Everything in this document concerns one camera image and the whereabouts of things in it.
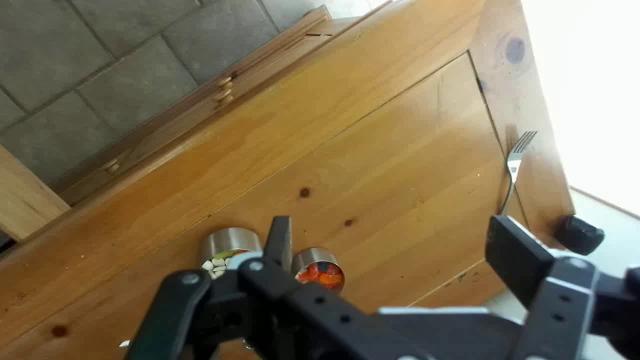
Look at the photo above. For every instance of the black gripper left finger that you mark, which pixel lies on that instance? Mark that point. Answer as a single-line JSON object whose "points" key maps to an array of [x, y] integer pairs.
{"points": [[281, 241]]}

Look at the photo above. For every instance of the open pine drawer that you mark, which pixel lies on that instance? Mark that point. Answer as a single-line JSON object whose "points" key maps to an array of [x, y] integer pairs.
{"points": [[27, 203]]}

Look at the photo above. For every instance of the steel cup with orange bits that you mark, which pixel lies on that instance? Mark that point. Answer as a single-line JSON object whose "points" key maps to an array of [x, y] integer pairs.
{"points": [[320, 270]]}

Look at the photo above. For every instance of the pine wood dresser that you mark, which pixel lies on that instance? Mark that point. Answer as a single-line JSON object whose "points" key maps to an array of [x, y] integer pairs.
{"points": [[167, 132]]}

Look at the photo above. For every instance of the glass bowl with vegetables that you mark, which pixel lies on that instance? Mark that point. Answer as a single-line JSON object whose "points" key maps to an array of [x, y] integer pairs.
{"points": [[230, 242]]}

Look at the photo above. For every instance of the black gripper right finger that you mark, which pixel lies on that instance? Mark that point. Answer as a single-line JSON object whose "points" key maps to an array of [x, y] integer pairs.
{"points": [[516, 256]]}

